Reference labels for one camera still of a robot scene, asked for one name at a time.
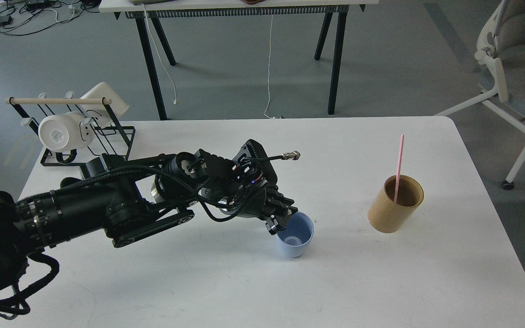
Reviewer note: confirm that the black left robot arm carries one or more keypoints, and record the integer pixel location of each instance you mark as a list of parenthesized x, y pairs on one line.
[(131, 200)]

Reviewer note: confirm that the blue plastic cup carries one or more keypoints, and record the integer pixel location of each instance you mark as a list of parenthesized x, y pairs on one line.
[(297, 236)]

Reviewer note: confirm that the grey white office chair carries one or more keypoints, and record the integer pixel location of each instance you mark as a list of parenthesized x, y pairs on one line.
[(502, 75)]

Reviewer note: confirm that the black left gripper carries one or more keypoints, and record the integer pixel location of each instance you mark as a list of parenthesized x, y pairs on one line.
[(245, 186)]

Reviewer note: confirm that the white plate on rack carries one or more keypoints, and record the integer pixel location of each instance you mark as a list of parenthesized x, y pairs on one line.
[(98, 111)]

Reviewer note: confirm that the bamboo cylinder holder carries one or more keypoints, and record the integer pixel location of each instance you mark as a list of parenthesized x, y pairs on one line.
[(388, 214)]

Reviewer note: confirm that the pink chopstick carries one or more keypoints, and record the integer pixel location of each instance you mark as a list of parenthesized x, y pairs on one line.
[(398, 169)]

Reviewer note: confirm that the black wire dish rack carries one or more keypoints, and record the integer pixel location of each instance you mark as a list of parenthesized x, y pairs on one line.
[(114, 139)]

